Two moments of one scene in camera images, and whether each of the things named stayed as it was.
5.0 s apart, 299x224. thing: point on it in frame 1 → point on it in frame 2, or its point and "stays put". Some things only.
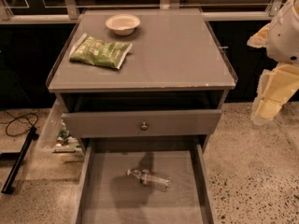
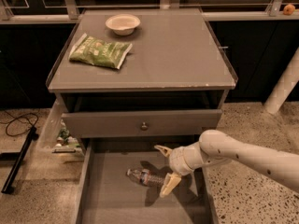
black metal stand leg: [10, 183] stays put
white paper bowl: [122, 23] stays put
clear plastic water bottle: [147, 177] stays put
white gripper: [284, 36] → [177, 160]
